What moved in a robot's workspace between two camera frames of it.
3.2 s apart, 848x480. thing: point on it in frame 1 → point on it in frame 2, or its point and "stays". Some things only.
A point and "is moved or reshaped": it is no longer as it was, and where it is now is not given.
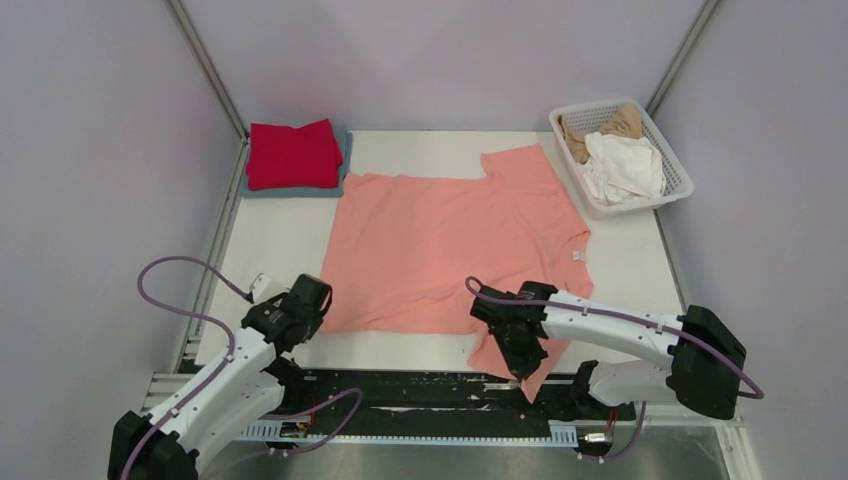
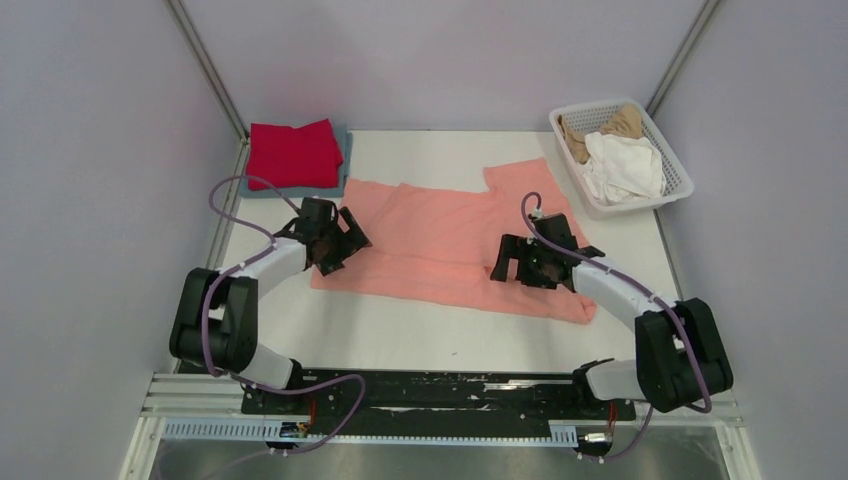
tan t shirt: (625, 121) stays
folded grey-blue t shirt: (344, 137) stays
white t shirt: (621, 168) stays
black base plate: (438, 394) stays
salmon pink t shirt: (415, 254) is moved or reshaped
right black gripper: (519, 366) → (515, 247)
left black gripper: (317, 321) → (351, 242)
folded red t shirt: (282, 157) stays
